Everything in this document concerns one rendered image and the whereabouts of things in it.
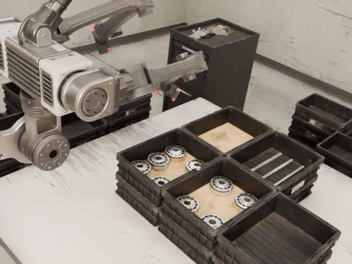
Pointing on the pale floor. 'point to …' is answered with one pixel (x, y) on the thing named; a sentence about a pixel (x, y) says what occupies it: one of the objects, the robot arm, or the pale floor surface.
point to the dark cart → (215, 64)
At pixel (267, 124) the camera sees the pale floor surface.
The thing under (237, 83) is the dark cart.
